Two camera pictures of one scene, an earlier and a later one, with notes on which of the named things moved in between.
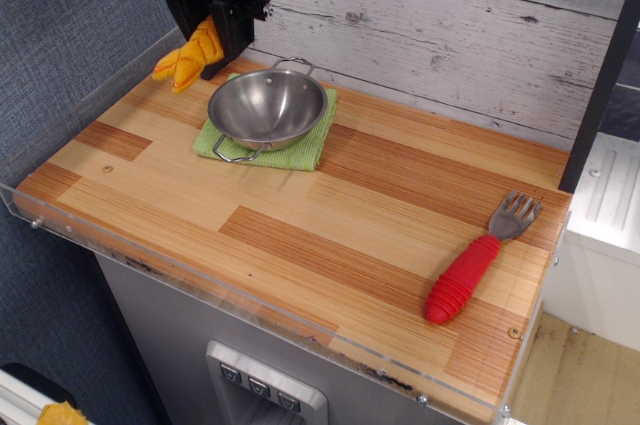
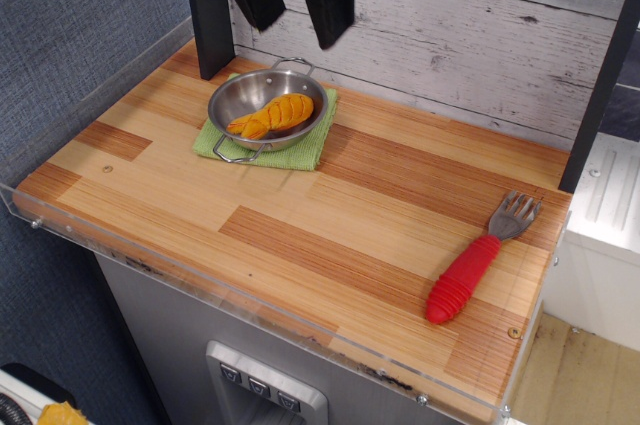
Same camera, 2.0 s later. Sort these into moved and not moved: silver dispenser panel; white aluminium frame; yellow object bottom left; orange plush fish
Moved: orange plush fish
Not moved: yellow object bottom left; silver dispenser panel; white aluminium frame
